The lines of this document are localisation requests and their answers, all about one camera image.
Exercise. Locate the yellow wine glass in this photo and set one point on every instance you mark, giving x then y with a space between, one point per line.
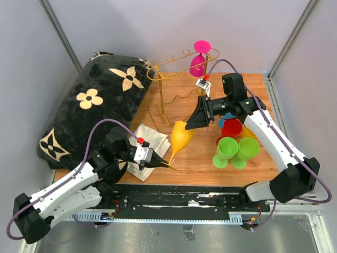
247 133

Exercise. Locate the red wine glass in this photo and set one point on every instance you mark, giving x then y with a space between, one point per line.
231 128

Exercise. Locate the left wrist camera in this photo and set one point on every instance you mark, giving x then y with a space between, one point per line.
142 154

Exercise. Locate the blue wine glass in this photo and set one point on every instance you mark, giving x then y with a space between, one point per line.
225 117

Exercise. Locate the black floral pillow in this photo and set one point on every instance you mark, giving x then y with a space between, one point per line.
109 86

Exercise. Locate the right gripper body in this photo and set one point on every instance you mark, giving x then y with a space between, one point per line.
217 107

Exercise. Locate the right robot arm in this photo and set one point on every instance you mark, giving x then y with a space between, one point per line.
297 173

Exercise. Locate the green wine glass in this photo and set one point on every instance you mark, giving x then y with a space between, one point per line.
226 149
248 149

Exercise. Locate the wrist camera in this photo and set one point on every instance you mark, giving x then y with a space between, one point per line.
142 154
205 85

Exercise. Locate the orange wine glass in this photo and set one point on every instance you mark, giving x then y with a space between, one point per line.
179 139

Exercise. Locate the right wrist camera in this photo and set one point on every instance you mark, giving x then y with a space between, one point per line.
205 85

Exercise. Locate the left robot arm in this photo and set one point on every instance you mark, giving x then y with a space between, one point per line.
88 185

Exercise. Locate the folded beige cloth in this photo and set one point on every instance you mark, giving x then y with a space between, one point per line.
159 142

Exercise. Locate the pink wine glass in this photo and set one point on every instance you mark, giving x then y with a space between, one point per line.
197 65

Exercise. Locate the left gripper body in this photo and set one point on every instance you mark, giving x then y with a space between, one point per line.
127 152

